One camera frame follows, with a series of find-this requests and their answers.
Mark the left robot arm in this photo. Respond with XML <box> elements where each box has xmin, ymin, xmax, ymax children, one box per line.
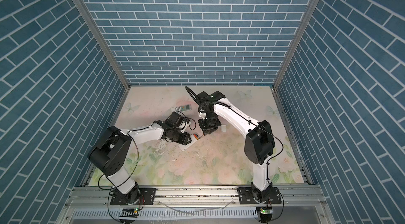
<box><xmin>88</xmin><ymin>111</ymin><xmax>192</xmax><ymax>195</ymax></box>

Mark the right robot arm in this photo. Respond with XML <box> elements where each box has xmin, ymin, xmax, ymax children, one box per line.
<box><xmin>193</xmin><ymin>91</ymin><xmax>276</xmax><ymax>202</ymax></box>

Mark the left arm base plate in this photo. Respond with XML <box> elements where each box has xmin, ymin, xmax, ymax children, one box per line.
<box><xmin>110</xmin><ymin>188</ymin><xmax>157</xmax><ymax>206</ymax></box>

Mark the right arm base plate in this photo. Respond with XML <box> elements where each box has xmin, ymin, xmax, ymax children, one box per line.
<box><xmin>237</xmin><ymin>186</ymin><xmax>282</xmax><ymax>205</ymax></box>

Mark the white ribbed cable duct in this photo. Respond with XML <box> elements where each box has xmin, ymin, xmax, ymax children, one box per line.
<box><xmin>72</xmin><ymin>207</ymin><xmax>258</xmax><ymax>220</ymax></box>

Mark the aluminium mounting rail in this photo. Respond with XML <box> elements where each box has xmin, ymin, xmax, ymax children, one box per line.
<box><xmin>65</xmin><ymin>184</ymin><xmax>327</xmax><ymax>208</ymax></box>

